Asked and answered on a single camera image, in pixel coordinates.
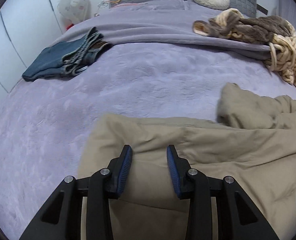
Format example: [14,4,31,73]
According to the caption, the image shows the white wardrobe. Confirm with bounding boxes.
[0,0,62,107]

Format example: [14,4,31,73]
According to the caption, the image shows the beige puffer jacket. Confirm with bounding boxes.
[78,83,296,239]

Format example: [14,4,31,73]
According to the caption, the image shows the cream striped garment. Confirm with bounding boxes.
[214,8,296,87]

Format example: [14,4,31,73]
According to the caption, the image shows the purple bed blanket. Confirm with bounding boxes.
[0,0,296,240]

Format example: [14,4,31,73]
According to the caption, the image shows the brown fuzzy garment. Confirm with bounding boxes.
[193,12,291,45]

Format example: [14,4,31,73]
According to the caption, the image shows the folded dark blue jeans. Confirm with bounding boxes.
[22,27,113,82]

